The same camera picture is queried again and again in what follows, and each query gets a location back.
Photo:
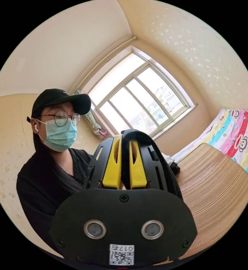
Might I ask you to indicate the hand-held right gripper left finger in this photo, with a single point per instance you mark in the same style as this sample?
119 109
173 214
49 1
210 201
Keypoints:
111 166

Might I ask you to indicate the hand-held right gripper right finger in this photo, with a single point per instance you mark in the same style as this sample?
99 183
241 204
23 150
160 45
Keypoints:
137 170

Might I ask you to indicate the curtain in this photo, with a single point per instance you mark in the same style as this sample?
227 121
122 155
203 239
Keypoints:
94 124

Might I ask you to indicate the person's body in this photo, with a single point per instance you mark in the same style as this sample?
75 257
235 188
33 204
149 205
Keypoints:
41 168

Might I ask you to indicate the window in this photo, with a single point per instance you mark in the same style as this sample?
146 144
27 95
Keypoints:
136 95

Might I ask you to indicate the bed with woven mat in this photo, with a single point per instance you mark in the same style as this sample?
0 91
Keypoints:
212 194

